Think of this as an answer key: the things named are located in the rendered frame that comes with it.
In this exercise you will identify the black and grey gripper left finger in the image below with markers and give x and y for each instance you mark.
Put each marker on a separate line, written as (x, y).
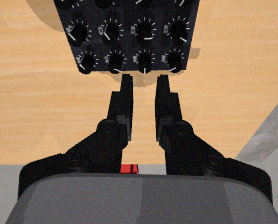
(100, 152)

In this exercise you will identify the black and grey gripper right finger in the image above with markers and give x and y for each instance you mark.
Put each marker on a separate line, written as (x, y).
(187, 154)

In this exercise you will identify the black knob box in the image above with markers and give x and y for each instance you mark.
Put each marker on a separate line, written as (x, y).
(129, 35)

